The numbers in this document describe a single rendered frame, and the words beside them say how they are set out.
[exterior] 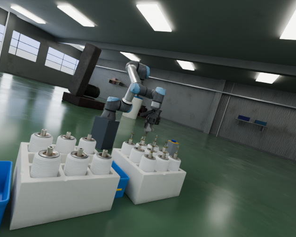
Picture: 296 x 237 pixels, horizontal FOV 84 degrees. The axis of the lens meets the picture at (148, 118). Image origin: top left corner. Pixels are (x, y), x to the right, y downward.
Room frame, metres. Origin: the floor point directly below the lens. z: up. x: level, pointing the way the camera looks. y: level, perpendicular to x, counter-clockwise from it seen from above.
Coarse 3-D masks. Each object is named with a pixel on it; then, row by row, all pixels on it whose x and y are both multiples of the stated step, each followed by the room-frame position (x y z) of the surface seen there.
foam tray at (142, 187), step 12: (120, 156) 1.07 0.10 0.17; (132, 168) 0.95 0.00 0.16; (132, 180) 0.93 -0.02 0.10; (144, 180) 0.88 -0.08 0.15; (156, 180) 0.94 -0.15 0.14; (168, 180) 1.01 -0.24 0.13; (180, 180) 1.09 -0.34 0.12; (132, 192) 0.90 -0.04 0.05; (144, 192) 0.90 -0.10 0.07; (156, 192) 0.96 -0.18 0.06; (168, 192) 1.03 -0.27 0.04
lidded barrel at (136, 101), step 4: (136, 96) 5.15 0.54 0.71; (132, 100) 5.15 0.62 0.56; (136, 100) 5.17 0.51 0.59; (140, 100) 5.26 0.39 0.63; (132, 104) 5.16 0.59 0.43; (136, 104) 5.20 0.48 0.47; (140, 104) 5.36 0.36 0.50; (132, 108) 5.17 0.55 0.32; (136, 108) 5.23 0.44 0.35; (124, 112) 5.25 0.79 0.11; (132, 112) 5.19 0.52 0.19; (136, 112) 5.28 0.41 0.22; (128, 116) 5.18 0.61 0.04; (132, 116) 5.22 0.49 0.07; (136, 116) 5.36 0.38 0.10
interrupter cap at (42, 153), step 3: (42, 150) 0.64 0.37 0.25; (45, 150) 0.64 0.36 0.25; (54, 150) 0.67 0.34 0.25; (39, 153) 0.60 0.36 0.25; (42, 153) 0.61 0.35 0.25; (45, 153) 0.63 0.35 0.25; (54, 153) 0.65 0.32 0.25; (57, 153) 0.65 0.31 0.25; (42, 156) 0.59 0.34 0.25; (45, 156) 0.60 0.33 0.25; (48, 156) 0.61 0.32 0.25; (51, 156) 0.61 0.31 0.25; (54, 156) 0.62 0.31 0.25; (57, 156) 0.62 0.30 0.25
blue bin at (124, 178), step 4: (112, 164) 1.08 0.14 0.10; (116, 164) 1.04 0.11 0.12; (116, 168) 1.03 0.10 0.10; (120, 168) 1.00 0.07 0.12; (120, 172) 0.99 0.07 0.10; (124, 172) 0.96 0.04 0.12; (120, 176) 0.98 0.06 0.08; (124, 176) 0.95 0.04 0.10; (128, 176) 0.92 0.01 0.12; (120, 180) 0.87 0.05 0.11; (124, 180) 0.89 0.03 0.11; (128, 180) 0.91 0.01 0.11; (120, 184) 0.88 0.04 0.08; (124, 184) 0.90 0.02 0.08; (120, 188) 0.89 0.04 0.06; (124, 188) 0.90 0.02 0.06; (116, 192) 0.88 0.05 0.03; (120, 192) 0.89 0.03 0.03; (116, 196) 0.88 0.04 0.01; (120, 196) 0.90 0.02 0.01
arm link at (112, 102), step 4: (108, 100) 1.63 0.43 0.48; (112, 100) 1.62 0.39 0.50; (116, 100) 1.63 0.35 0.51; (120, 100) 1.70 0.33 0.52; (108, 104) 1.62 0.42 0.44; (112, 104) 1.62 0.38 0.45; (116, 104) 1.64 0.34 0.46; (120, 104) 1.66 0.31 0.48; (108, 108) 1.62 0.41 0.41; (112, 108) 1.63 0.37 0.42; (116, 108) 1.66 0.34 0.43
